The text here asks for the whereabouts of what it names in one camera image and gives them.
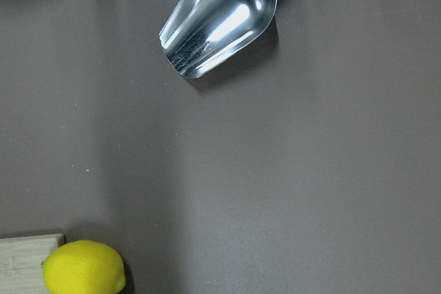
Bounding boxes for metal scoop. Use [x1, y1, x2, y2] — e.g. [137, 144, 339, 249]
[158, 0, 278, 78]

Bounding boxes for yellow lemon lower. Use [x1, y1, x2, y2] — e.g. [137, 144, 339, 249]
[42, 240, 126, 293]

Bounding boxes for bamboo cutting board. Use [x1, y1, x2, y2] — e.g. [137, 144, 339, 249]
[1, 233, 65, 294]

